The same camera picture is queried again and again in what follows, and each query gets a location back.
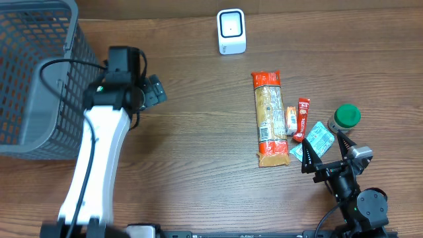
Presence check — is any green lidded can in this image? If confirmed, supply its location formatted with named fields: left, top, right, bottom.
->
left=328, top=104, right=361, bottom=134

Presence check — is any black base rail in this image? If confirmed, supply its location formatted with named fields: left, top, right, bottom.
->
left=155, top=229, right=399, bottom=238

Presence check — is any white barcode scanner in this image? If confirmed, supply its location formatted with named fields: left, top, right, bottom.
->
left=216, top=9, right=247, bottom=55

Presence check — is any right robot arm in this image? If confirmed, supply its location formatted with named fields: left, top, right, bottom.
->
left=301, top=132, right=389, bottom=237

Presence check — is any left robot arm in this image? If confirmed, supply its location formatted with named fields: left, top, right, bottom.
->
left=40, top=46, right=167, bottom=237

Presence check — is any small orange snack box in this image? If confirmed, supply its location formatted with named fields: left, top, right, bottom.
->
left=286, top=106, right=297, bottom=136

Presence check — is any teal wet wipes pack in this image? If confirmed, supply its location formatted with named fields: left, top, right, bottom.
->
left=306, top=122, right=334, bottom=158

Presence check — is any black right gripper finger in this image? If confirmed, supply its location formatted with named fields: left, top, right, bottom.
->
left=336, top=130, right=356, bottom=158
left=301, top=139, right=322, bottom=174

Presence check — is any long orange noodle packet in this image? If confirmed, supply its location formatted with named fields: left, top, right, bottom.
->
left=251, top=71, right=290, bottom=167

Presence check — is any thin red sachet packet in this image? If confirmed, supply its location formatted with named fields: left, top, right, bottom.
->
left=293, top=98, right=310, bottom=143

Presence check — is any grey plastic shopping basket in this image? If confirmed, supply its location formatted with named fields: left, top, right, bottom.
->
left=1, top=0, right=100, bottom=160

